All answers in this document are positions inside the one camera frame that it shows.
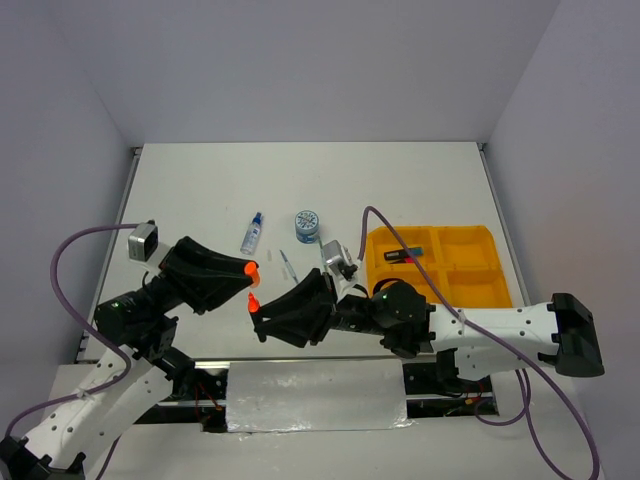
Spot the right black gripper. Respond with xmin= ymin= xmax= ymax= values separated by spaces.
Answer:
xmin=253 ymin=265 xmax=388 ymax=346

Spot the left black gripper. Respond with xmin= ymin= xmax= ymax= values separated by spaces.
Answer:
xmin=141 ymin=234 xmax=259 ymax=318

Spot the orange highlighter marker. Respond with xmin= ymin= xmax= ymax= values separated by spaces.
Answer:
xmin=248 ymin=293 xmax=261 ymax=315

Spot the orange highlighter cap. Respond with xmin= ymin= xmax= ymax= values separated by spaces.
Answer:
xmin=244 ymin=261 xmax=261 ymax=288

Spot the pink highlighter marker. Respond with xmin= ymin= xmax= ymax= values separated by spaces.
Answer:
xmin=389 ymin=257 xmax=415 ymax=264

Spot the blue highlighter marker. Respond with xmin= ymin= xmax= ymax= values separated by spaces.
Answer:
xmin=383 ymin=247 xmax=424 ymax=262

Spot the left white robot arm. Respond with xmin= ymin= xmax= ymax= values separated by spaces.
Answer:
xmin=1 ymin=233 xmax=260 ymax=479

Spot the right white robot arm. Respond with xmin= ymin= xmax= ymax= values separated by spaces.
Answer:
xmin=248 ymin=269 xmax=605 ymax=391

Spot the clear blue gel pen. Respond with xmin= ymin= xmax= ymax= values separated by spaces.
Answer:
xmin=279 ymin=249 xmax=299 ymax=285

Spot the clear blue spray bottle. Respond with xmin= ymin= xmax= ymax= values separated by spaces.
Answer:
xmin=240 ymin=212 xmax=263 ymax=255

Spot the silver foil covered plate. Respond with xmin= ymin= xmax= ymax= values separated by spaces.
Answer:
xmin=226 ymin=359 xmax=412 ymax=433

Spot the blue lidded round jar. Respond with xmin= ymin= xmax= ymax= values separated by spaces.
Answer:
xmin=294 ymin=210 xmax=320 ymax=244

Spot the yellow divided storage tray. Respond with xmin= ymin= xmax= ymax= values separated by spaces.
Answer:
xmin=365 ymin=226 xmax=512 ymax=308

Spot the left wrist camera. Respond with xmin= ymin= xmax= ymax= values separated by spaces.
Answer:
xmin=127 ymin=220 xmax=158 ymax=262

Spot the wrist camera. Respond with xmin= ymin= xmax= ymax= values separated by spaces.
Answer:
xmin=321 ymin=240 xmax=358 ymax=281
xmin=127 ymin=220 xmax=158 ymax=262

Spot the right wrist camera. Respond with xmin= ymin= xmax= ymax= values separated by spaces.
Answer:
xmin=321 ymin=240 xmax=358 ymax=281

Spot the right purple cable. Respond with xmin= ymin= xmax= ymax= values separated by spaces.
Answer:
xmin=359 ymin=205 xmax=601 ymax=480

